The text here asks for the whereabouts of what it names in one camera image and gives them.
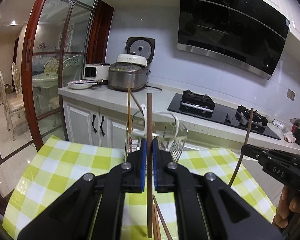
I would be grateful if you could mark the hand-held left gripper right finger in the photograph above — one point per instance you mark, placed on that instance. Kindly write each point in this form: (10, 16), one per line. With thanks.
(155, 160)

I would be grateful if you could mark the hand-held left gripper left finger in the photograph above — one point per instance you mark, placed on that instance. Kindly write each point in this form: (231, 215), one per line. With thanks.
(143, 160)

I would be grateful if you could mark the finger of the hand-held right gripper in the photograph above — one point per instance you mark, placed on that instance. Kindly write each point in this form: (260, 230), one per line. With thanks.
(255, 152)

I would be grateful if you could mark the clear plastic utensil holder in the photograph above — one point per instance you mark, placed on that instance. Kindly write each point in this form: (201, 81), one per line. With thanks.
(176, 150)

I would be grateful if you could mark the thin brown wooden chopstick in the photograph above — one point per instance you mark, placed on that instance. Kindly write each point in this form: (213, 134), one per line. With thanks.
(249, 127)

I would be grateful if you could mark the white ceramic spoon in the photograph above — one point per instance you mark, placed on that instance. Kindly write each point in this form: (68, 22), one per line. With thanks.
(144, 111)
(177, 127)

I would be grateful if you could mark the dark straight wooden chopstick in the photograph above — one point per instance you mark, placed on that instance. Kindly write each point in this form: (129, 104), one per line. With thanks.
(149, 120)

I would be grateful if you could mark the dotted-tip brown chopstick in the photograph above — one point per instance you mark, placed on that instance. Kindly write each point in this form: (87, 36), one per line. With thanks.
(128, 105)

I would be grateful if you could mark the pile of wooden chopsticks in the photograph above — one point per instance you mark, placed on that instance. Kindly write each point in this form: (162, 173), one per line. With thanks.
(156, 225)

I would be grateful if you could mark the person's right hand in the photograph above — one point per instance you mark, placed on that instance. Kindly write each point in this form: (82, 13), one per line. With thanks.
(283, 212)

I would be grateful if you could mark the crumpled pale cloth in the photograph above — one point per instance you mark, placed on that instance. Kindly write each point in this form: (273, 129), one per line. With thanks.
(289, 137)

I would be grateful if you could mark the black gas burner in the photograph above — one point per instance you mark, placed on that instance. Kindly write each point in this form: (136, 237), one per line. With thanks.
(197, 100)
(257, 118)

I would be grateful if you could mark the white packet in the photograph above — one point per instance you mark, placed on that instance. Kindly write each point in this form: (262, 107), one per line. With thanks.
(278, 125)

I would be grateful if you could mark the metal pot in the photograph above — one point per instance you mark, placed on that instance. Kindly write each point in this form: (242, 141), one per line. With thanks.
(297, 127)

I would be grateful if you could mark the black glass cooktop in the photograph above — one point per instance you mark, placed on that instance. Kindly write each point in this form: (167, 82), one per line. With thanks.
(222, 116)

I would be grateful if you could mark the speckled kitchen counter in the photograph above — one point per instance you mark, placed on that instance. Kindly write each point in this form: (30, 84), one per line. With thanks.
(160, 97)

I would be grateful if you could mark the white lower cabinets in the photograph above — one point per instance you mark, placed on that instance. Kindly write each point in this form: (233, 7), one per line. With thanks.
(77, 122)

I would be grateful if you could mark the green checkered tablecloth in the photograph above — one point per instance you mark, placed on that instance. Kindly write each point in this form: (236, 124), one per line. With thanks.
(65, 160)

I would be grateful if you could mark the grey rice cooker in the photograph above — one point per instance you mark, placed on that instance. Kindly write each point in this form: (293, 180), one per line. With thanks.
(127, 77)

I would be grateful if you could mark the small white toaster oven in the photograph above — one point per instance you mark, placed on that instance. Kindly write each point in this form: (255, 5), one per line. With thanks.
(100, 72)

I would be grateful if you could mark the white plate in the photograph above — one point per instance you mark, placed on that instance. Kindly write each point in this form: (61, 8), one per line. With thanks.
(78, 86)

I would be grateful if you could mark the white round appliance lid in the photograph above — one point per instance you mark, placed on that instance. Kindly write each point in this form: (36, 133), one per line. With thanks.
(131, 60)

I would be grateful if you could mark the black glass range hood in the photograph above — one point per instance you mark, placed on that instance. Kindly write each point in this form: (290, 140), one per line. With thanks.
(227, 30)

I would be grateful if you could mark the cream dining chair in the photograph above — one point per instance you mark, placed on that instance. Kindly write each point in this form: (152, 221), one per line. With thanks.
(2, 92)
(16, 85)

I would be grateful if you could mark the glass sliding door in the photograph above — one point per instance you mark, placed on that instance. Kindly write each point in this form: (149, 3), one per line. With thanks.
(65, 30)

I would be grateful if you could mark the cardboard boxes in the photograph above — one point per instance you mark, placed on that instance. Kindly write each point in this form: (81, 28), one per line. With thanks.
(0, 90)

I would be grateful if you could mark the wall outlet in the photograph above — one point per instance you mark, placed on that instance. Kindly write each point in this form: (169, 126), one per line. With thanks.
(291, 94)

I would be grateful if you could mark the dark red wooden post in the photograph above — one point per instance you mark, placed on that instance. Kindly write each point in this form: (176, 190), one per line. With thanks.
(100, 30)

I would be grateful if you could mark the red wooden door frame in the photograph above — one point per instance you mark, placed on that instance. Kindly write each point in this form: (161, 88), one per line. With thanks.
(32, 55)

